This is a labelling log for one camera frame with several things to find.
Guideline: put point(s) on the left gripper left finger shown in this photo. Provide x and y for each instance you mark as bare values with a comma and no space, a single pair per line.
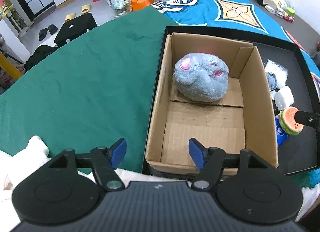
103,161

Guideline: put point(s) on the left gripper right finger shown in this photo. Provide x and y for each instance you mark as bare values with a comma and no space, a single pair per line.
211,162

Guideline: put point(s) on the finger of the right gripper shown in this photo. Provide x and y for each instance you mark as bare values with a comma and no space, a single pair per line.
308,119

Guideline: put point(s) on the burger plush toy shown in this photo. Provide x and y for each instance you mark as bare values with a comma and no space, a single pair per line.
288,123

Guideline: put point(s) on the blue tissue pack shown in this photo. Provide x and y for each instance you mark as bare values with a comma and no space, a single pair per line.
281,135

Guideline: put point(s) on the brown cardboard box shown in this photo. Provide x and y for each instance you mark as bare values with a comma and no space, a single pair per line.
243,118

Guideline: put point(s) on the grey plush mouse toy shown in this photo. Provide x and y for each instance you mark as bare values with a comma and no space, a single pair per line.
201,77

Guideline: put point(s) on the black shallow tray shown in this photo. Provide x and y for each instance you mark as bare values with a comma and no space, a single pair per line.
300,152

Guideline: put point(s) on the white tissue pack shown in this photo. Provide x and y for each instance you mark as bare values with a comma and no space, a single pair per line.
283,98

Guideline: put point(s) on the grey denim plush toy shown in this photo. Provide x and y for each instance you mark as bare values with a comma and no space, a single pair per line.
272,81

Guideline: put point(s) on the green blanket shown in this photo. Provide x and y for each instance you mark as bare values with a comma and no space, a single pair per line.
90,92

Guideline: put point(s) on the grey bench mat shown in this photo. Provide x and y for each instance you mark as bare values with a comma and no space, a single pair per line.
299,29

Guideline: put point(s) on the small red toy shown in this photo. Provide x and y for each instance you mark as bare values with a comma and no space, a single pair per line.
288,17

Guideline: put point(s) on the green lidded cup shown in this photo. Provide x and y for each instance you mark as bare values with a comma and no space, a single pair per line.
290,11

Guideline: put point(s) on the black clothes pile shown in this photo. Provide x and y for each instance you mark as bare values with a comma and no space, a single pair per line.
39,55

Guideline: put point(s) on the blue patterned bedsheet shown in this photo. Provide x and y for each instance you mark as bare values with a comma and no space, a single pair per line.
240,15

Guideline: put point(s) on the black dice stool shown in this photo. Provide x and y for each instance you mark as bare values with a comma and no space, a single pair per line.
74,28

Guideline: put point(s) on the black slipper right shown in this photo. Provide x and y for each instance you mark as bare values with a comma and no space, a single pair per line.
52,29

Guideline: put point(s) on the black slipper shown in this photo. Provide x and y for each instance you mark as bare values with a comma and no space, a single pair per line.
52,29
42,34

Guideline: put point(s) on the black slipper left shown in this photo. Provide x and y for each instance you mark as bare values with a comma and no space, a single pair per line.
42,34

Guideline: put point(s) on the yellow slipper left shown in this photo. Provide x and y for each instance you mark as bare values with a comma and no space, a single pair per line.
69,17

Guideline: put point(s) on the yellow slipper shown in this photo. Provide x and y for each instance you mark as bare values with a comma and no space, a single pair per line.
86,8
69,17

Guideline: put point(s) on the yellow slipper right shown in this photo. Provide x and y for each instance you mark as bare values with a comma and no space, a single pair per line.
86,8

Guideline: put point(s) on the glass jar on floor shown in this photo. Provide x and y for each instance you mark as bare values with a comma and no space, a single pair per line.
121,7

